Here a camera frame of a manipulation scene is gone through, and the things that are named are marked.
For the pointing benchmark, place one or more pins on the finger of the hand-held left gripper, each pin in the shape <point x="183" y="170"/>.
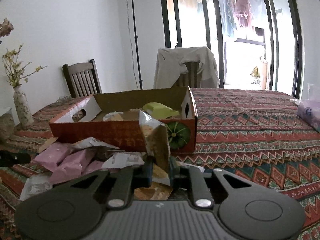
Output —
<point x="12" y="158"/>

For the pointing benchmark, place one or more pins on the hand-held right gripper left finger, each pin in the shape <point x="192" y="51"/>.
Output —
<point x="120" y="185"/>

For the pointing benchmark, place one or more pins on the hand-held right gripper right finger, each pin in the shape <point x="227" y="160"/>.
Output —
<point x="197" y="185"/>

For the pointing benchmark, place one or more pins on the white labelled snack packet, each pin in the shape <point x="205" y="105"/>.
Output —
<point x="125" y="160"/>

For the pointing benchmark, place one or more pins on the pink snack packet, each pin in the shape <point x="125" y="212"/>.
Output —
<point x="72" y="165"/>
<point x="93" y="166"/>
<point x="52" y="155"/>

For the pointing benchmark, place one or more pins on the silver cracker snack packet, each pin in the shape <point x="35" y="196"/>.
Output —
<point x="156" y="142"/>

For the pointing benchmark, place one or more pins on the orange cardboard box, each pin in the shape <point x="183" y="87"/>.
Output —
<point x="100" y="132"/>

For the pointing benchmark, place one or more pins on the yellow white snack packet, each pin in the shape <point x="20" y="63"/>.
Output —
<point x="113" y="116"/>

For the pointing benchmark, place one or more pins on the lime green snack packet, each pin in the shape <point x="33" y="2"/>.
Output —
<point x="160" y="110"/>

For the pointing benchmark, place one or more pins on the brown cardboard piece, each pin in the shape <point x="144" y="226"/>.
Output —
<point x="48" y="143"/>

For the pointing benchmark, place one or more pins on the floral ceramic vase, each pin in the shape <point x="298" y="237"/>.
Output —
<point x="22" y="107"/>

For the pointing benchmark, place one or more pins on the patterned tablecloth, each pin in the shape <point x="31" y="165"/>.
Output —
<point x="250" y="120"/>

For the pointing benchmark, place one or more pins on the yellow flower branches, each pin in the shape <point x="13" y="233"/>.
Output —
<point x="15" y="72"/>

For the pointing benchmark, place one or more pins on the dark wooden slatted chair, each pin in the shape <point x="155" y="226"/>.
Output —
<point x="82" y="77"/>

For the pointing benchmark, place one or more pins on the wooden chair under jacket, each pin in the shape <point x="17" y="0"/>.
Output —
<point x="191" y="72"/>

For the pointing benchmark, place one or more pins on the beige jacket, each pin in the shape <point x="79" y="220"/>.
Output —
<point x="167" y="65"/>

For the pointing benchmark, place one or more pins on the yellow balcony item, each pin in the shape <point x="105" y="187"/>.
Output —
<point x="255" y="72"/>

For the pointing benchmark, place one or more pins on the wooden balcony cabinet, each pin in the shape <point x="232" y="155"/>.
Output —
<point x="263" y="72"/>

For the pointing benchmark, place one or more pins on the pink dried flowers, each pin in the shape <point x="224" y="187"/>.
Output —
<point x="6" y="27"/>

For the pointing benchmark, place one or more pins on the purple tissue pack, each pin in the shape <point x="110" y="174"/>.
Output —
<point x="310" y="115"/>

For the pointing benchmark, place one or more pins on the black stand with round light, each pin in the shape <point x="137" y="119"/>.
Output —
<point x="136" y="42"/>

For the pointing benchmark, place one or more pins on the black hanging cloth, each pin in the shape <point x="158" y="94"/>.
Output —
<point x="259" y="31"/>

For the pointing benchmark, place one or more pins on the blue hanging garment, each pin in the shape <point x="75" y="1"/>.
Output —
<point x="228" y="12"/>

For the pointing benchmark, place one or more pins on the maroon hanging shirt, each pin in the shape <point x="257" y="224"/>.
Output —
<point x="242" y="5"/>

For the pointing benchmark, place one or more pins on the grey-blue hanging shirt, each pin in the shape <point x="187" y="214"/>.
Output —
<point x="257" y="7"/>

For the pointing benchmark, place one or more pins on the black sliding door frame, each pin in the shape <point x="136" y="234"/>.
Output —
<point x="218" y="30"/>

